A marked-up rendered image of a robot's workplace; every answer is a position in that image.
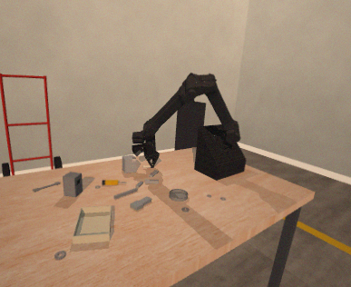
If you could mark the tan open-top tray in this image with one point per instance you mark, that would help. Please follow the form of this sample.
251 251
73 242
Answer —
93 220

